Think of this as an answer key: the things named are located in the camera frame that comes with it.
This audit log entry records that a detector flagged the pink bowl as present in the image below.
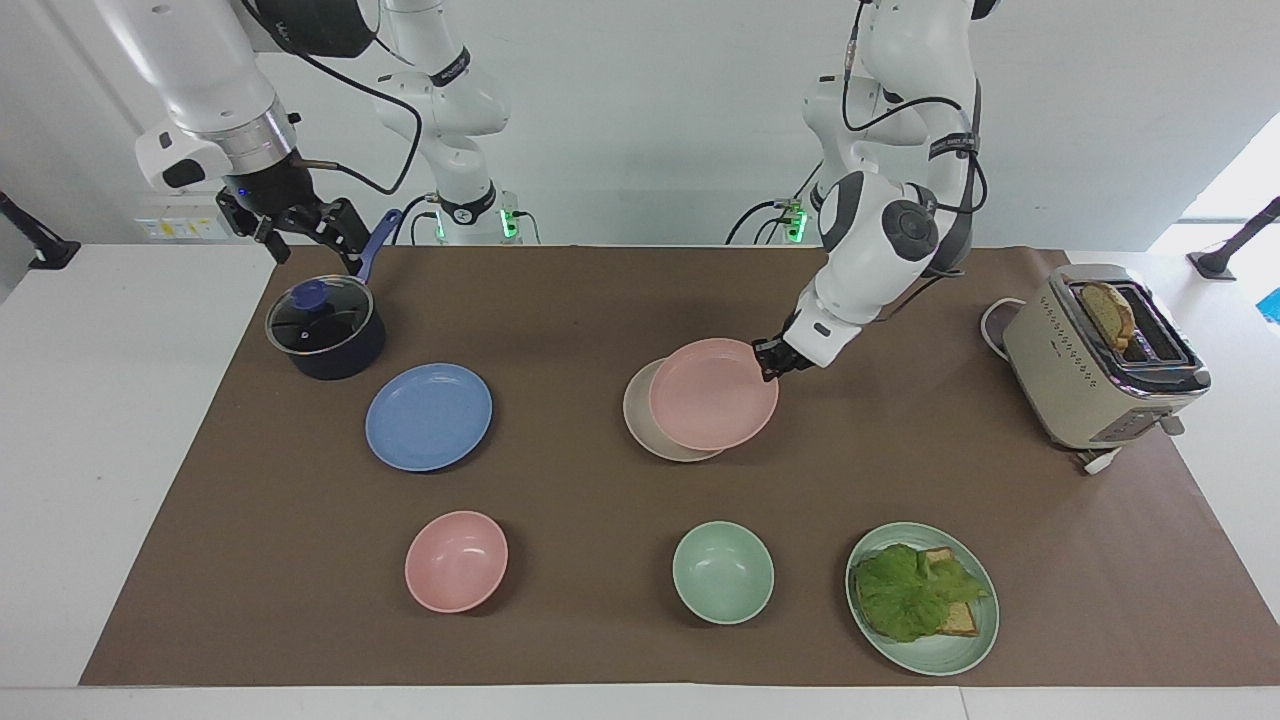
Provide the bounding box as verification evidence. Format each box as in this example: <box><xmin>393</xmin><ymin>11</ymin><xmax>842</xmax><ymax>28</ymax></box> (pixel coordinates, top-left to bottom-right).
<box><xmin>404</xmin><ymin>511</ymin><xmax>509</xmax><ymax>614</ymax></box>

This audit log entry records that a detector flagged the blue plate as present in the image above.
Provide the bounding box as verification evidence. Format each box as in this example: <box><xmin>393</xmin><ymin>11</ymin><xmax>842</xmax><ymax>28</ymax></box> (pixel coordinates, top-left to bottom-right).
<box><xmin>365</xmin><ymin>362</ymin><xmax>494</xmax><ymax>473</ymax></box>

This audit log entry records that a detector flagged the glass pot lid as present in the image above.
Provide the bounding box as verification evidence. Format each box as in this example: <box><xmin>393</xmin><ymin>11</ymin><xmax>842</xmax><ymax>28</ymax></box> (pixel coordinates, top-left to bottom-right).
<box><xmin>266</xmin><ymin>276</ymin><xmax>374</xmax><ymax>357</ymax></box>

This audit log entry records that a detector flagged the green bowl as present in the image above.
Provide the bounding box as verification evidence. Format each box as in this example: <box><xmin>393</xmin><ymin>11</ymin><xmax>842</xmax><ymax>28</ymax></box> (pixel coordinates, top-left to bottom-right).
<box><xmin>672</xmin><ymin>521</ymin><xmax>775</xmax><ymax>626</ymax></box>

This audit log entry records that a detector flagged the dark blue pot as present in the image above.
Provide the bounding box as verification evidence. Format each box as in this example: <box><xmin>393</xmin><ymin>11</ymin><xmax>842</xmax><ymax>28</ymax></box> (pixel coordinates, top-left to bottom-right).
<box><xmin>265</xmin><ymin>209</ymin><xmax>404</xmax><ymax>382</ymax></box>

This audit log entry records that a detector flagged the toasted bread slice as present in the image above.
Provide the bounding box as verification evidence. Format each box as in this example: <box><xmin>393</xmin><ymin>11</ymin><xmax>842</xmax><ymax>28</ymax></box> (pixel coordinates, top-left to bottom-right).
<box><xmin>922</xmin><ymin>547</ymin><xmax>982</xmax><ymax>638</ymax></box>

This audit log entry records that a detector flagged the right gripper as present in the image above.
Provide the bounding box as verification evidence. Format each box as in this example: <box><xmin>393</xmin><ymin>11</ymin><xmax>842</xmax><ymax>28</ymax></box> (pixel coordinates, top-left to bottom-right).
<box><xmin>216</xmin><ymin>148</ymin><xmax>374</xmax><ymax>274</ymax></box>

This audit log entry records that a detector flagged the beige plate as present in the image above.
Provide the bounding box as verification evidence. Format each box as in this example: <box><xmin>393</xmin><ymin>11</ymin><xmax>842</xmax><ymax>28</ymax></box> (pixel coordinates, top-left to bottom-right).
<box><xmin>622</xmin><ymin>358</ymin><xmax>726</xmax><ymax>463</ymax></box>

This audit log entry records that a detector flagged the black stand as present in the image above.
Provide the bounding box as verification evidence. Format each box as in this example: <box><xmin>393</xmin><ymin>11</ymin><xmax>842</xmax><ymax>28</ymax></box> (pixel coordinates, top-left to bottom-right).
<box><xmin>0</xmin><ymin>190</ymin><xmax>82</xmax><ymax>271</ymax></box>
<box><xmin>1186</xmin><ymin>196</ymin><xmax>1280</xmax><ymax>281</ymax></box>

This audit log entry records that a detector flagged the green lettuce leaf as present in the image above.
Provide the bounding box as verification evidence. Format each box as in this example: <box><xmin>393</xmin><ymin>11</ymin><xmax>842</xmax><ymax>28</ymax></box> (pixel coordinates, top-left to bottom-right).
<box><xmin>853</xmin><ymin>543</ymin><xmax>990</xmax><ymax>643</ymax></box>

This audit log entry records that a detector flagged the green plate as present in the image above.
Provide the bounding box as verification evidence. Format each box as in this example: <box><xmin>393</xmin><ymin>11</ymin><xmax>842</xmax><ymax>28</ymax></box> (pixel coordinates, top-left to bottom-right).
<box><xmin>846</xmin><ymin>522</ymin><xmax>1000</xmax><ymax>677</ymax></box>

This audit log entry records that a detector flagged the pink plate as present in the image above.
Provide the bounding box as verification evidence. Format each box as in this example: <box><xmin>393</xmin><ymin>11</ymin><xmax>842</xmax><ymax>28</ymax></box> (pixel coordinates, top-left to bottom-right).
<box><xmin>648</xmin><ymin>338</ymin><xmax>780</xmax><ymax>452</ymax></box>

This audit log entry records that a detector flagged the black cable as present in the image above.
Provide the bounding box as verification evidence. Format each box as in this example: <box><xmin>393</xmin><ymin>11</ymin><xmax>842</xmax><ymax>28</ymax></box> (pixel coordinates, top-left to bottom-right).
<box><xmin>392</xmin><ymin>195</ymin><xmax>442</xmax><ymax>247</ymax></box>
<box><xmin>839</xmin><ymin>0</ymin><xmax>991</xmax><ymax>323</ymax></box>
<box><xmin>240</xmin><ymin>0</ymin><xmax>425</xmax><ymax>198</ymax></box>
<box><xmin>725</xmin><ymin>165</ymin><xmax>827</xmax><ymax>247</ymax></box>

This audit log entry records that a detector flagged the beige toaster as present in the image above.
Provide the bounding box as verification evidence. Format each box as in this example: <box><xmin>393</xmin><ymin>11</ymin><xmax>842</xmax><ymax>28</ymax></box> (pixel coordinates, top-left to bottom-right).
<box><xmin>1003</xmin><ymin>264</ymin><xmax>1212</xmax><ymax>451</ymax></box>

